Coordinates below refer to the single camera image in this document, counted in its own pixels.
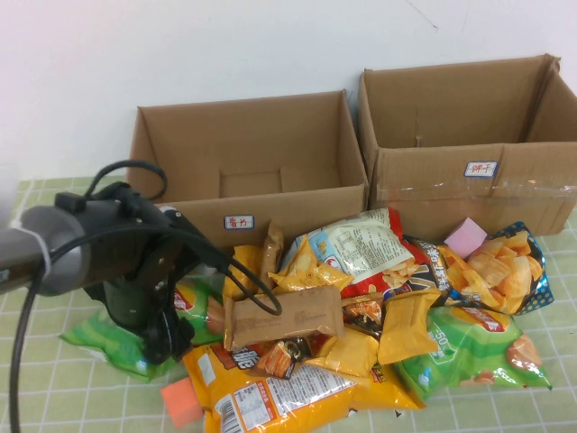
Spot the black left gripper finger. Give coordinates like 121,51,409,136
142,310,178,366
173,315,197,358

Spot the large brown biscuit pack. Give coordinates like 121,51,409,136
223,284,346,352

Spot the red and white chips bag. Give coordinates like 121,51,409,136
288,207,423,299

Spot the large yellow chips bag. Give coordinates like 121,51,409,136
182,342,427,433

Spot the cardboard box with printed code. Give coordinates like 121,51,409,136
127,89,370,272

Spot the yellow packet with chips picture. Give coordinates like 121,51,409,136
269,235,355,294

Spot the long black cable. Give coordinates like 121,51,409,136
8,225,284,433

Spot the orange foam block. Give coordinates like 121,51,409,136
160,376,205,429

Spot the black orange snack packet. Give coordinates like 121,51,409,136
342,295,387,339
250,336,315,380

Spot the short looped black cable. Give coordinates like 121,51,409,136
85,160,169,203

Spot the cardboard box with clear tape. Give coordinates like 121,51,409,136
358,54,577,243

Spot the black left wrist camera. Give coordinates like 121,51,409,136
152,205,206,274

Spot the green chips bag with onions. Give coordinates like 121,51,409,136
391,304,554,401

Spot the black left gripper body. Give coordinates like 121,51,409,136
87,265,182,337

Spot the plain yellow snack packet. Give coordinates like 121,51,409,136
377,288,442,365
224,243,271,301
302,328,380,379

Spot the small brown biscuit pack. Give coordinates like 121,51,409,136
260,220,284,290

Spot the green checked tablecloth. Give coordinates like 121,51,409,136
0,175,577,433

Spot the black and blue chips bag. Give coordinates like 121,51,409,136
403,220,554,316

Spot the green cucumber chips bag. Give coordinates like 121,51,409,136
60,277,226,384

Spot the pink foam block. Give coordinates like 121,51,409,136
444,216,489,261

